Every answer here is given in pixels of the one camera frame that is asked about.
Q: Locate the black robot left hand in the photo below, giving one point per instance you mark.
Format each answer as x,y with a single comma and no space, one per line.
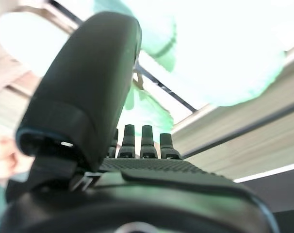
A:
88,85

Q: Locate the wooden slatted crate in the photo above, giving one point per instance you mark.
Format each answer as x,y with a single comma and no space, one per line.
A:
234,136

